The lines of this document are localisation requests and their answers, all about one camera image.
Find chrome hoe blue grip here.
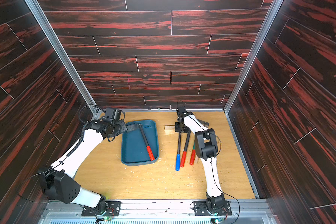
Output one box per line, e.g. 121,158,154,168
175,132,182,171

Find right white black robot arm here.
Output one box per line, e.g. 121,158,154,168
176,106,227,215

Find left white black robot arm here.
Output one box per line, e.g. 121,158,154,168
38,107,127,216

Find teal plastic storage tray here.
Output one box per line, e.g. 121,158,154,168
121,119,159,166

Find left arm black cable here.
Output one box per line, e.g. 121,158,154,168
77,104,107,125

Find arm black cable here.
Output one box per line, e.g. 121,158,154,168
77,104,107,125
209,156,241,224

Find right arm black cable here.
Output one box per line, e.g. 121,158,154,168
209,156,241,224

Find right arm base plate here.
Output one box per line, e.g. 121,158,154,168
190,200,232,216

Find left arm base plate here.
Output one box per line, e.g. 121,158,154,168
81,200,122,217

